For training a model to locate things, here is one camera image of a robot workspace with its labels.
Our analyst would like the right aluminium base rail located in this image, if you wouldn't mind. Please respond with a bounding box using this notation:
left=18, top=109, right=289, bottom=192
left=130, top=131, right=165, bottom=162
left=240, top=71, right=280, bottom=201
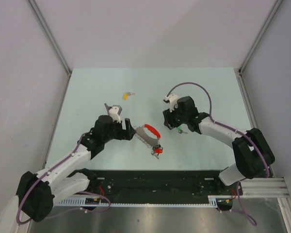
left=241, top=178, right=290, bottom=198

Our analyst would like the key with red tag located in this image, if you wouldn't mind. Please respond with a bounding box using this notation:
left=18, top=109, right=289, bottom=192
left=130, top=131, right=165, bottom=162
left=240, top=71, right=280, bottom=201
left=152, top=147, right=163, bottom=154

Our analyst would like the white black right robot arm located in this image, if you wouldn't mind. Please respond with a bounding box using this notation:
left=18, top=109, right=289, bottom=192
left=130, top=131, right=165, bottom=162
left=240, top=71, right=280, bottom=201
left=163, top=94, right=275, bottom=195

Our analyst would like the aluminium frame post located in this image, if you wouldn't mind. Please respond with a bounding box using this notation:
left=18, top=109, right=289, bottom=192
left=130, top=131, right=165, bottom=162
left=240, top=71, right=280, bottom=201
left=26, top=0, right=72, bottom=77
left=238, top=0, right=285, bottom=75

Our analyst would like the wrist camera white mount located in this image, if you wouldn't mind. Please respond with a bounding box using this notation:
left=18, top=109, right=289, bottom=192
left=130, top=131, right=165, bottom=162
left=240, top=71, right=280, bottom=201
left=104, top=103, right=122, bottom=123
left=163, top=93, right=179, bottom=113

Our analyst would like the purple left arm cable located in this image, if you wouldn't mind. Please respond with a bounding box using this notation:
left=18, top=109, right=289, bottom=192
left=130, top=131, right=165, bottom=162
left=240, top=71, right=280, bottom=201
left=16, top=104, right=112, bottom=224

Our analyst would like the right aluminium frame post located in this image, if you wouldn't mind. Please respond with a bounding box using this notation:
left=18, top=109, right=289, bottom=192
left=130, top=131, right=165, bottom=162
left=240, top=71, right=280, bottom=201
left=238, top=0, right=285, bottom=75

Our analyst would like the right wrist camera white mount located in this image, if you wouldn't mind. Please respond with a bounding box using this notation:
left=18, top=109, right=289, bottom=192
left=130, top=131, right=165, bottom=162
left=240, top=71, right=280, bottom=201
left=163, top=93, right=179, bottom=113

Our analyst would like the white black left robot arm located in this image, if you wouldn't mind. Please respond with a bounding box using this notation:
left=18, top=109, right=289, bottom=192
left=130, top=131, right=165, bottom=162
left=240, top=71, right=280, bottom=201
left=16, top=115, right=136, bottom=225

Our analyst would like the grey slotted cable duct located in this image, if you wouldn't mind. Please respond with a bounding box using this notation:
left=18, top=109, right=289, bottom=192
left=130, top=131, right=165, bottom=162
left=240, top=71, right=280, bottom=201
left=55, top=195, right=232, bottom=208

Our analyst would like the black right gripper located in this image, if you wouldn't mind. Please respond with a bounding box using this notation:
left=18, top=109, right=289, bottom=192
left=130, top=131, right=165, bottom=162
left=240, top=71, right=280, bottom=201
left=163, top=103, right=188, bottom=130

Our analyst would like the key with green tag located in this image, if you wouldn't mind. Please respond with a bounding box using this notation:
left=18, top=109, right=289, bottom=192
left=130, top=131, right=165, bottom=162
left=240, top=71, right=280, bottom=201
left=177, top=126, right=188, bottom=134

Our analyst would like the key with yellow tag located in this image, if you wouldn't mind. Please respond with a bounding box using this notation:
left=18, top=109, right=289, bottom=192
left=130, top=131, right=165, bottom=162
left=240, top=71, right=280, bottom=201
left=123, top=92, right=135, bottom=100

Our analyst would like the left aluminium frame post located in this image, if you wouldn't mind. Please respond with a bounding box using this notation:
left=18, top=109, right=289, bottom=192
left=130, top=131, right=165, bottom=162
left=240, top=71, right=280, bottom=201
left=26, top=0, right=72, bottom=77

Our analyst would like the red handled metal key holder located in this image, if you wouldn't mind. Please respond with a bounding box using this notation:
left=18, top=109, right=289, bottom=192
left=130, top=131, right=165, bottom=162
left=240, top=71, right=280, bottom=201
left=135, top=124, right=161, bottom=148

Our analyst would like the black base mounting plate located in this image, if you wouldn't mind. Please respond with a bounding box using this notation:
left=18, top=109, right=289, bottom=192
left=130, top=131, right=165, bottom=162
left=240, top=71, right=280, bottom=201
left=70, top=168, right=243, bottom=196

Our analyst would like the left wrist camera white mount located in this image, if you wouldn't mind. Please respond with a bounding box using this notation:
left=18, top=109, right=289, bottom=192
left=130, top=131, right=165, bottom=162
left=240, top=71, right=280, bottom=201
left=104, top=103, right=122, bottom=123

